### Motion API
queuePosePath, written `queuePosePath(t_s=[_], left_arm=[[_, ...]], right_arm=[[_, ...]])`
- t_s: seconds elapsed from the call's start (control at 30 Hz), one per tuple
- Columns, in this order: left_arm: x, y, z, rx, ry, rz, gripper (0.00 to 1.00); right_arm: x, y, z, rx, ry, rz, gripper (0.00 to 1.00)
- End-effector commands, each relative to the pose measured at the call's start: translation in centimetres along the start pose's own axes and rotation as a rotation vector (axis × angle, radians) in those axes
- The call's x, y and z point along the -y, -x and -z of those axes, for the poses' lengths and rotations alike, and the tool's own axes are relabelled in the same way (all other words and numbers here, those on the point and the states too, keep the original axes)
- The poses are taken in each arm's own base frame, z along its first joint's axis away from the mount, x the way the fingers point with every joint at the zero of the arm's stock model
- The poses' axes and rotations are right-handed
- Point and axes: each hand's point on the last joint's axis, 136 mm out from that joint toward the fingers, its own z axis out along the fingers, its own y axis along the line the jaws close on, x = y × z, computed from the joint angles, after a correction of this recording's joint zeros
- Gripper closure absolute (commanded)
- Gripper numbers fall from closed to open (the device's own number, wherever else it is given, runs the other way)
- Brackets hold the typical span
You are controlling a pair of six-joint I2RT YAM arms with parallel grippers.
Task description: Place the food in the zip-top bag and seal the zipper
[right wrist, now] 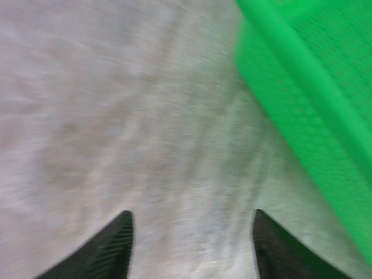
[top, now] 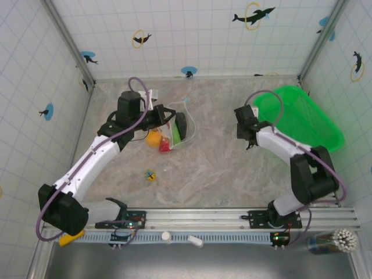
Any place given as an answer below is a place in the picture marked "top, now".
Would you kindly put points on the clear zip-top bag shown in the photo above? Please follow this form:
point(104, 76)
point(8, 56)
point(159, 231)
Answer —
point(190, 126)

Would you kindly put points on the large toy orange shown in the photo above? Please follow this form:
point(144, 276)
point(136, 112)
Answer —
point(153, 140)

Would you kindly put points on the red toy strawberry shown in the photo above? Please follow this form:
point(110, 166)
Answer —
point(165, 146)

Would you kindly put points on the green plastic basket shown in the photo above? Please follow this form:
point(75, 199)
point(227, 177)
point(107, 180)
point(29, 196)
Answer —
point(305, 116)

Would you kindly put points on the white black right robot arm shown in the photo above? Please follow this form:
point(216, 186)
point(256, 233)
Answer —
point(279, 142)

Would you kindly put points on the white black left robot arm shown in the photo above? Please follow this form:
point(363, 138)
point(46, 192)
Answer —
point(96, 154)

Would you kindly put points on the white round cap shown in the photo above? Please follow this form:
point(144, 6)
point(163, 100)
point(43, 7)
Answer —
point(166, 236)

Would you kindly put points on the white plastic tube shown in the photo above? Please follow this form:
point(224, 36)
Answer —
point(195, 241)

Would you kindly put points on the cup of white sticks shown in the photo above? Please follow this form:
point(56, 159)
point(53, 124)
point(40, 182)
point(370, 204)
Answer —
point(340, 241)

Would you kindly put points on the aluminium rear frame bar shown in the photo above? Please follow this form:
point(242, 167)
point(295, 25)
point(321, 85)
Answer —
point(232, 77)

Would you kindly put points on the aluminium side frame bar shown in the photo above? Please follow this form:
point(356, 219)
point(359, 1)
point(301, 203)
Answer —
point(337, 200)
point(78, 133)

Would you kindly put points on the aluminium frame post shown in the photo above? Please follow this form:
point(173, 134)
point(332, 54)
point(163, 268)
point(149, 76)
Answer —
point(69, 43)
point(322, 40)

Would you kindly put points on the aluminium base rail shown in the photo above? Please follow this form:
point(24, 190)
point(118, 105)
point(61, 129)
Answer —
point(197, 216)

